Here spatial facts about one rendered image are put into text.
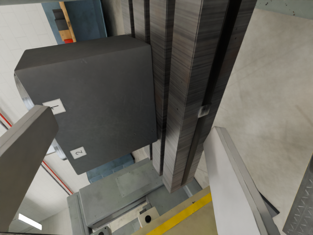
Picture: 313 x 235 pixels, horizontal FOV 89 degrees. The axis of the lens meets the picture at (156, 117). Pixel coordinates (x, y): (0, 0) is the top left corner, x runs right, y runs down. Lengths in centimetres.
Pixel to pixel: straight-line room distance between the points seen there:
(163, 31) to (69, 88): 15
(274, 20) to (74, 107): 112
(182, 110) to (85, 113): 16
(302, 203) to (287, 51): 75
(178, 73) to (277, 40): 101
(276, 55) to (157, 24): 101
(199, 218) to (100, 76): 153
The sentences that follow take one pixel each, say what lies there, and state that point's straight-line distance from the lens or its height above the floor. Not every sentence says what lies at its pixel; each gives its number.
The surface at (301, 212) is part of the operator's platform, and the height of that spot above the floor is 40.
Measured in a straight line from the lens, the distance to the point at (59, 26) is 402.
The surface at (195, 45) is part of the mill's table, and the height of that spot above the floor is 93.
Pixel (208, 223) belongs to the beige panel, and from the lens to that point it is 167.
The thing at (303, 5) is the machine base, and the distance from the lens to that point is 93.
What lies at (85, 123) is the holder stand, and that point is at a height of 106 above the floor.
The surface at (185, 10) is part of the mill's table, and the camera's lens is 20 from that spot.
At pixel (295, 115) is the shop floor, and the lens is 124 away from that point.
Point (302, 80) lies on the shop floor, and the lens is 117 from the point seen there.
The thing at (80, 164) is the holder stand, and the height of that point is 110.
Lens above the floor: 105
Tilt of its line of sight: 21 degrees down
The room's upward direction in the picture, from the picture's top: 111 degrees counter-clockwise
